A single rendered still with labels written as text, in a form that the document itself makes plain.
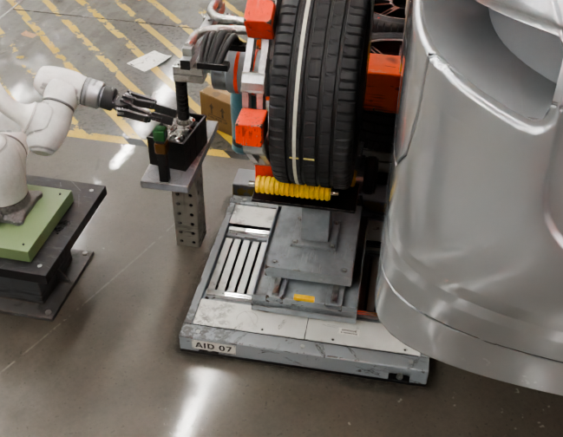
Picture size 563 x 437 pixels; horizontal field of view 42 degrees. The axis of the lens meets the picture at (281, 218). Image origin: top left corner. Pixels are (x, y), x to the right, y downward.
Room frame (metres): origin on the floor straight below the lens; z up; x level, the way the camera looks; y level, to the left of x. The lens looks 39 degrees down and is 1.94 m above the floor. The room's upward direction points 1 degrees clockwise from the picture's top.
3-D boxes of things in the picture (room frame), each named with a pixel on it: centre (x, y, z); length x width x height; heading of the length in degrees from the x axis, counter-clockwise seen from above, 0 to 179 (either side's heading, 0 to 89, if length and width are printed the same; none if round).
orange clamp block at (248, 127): (1.74, 0.09, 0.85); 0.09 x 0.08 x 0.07; 171
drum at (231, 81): (2.06, 0.11, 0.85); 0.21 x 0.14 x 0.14; 81
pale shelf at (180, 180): (2.22, 0.36, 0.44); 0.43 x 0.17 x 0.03; 171
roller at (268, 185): (1.91, -0.04, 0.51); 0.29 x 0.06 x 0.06; 81
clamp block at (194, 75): (1.92, 0.27, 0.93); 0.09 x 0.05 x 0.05; 81
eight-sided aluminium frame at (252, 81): (2.05, 0.04, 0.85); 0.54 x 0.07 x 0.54; 171
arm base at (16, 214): (1.98, 0.95, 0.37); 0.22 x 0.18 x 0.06; 170
